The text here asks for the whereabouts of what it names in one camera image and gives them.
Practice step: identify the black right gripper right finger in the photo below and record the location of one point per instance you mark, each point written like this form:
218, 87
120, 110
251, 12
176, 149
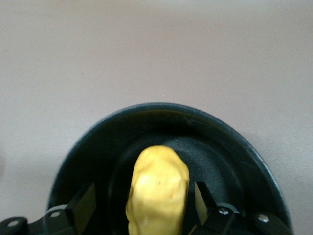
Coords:
205, 203

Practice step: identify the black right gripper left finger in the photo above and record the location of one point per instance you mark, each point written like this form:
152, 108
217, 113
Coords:
82, 208

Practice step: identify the yellow potato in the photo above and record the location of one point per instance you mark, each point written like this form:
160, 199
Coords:
159, 191

